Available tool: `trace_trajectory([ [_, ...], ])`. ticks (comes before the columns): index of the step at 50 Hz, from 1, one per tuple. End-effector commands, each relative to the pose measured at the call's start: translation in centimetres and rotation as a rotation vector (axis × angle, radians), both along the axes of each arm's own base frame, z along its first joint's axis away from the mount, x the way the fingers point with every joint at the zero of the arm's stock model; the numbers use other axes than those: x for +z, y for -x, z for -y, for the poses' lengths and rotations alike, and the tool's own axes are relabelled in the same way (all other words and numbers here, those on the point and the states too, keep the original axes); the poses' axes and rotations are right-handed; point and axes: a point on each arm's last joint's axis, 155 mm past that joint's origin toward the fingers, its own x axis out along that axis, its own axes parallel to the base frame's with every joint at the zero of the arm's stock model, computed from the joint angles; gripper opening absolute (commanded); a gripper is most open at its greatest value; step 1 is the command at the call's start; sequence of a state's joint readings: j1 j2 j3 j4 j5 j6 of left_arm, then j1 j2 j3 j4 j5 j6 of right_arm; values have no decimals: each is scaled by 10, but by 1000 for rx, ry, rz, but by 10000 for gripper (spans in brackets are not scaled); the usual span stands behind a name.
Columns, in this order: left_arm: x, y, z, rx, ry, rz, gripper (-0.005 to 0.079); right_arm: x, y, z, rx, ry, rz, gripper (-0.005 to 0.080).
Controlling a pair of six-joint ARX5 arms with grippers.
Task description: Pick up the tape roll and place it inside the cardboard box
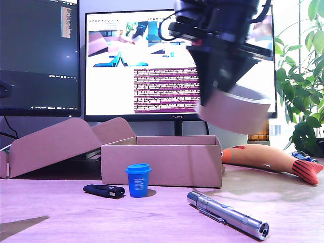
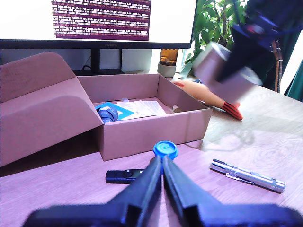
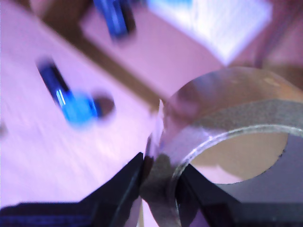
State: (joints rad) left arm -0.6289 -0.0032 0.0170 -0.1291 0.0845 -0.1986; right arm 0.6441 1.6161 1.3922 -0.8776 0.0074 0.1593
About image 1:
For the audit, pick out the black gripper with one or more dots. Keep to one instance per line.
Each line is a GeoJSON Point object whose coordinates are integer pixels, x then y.
{"type": "Point", "coordinates": [217, 22]}

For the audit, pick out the wide beige tape roll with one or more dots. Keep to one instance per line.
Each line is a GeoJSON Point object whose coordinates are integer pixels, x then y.
{"type": "Point", "coordinates": [235, 114]}

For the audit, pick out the open brown cardboard box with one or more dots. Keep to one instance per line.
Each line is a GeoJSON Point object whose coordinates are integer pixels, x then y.
{"type": "Point", "coordinates": [162, 164]}

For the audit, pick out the black monitor stand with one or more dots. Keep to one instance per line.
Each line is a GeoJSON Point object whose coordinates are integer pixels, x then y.
{"type": "Point", "coordinates": [178, 128]}

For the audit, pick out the green leafy houseplant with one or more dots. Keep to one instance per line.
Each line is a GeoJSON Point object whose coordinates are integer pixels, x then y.
{"type": "Point", "coordinates": [301, 101]}

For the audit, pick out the orange fish plush toy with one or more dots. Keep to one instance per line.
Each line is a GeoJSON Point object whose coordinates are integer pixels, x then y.
{"type": "Point", "coordinates": [258, 157]}

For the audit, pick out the black Huawei computer monitor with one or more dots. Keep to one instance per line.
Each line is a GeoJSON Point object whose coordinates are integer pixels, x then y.
{"type": "Point", "coordinates": [114, 88]}

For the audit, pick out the small blue lidded cup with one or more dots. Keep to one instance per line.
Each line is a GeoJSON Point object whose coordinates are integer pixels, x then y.
{"type": "Point", "coordinates": [138, 181]}

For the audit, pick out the silver metal flashlight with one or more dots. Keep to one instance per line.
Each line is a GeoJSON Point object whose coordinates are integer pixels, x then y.
{"type": "Point", "coordinates": [227, 215]}

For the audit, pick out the black USB stick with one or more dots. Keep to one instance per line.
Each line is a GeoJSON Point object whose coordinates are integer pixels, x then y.
{"type": "Point", "coordinates": [101, 191]}

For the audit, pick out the dark screen computer monitor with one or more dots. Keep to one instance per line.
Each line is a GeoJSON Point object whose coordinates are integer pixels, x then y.
{"type": "Point", "coordinates": [38, 50]}

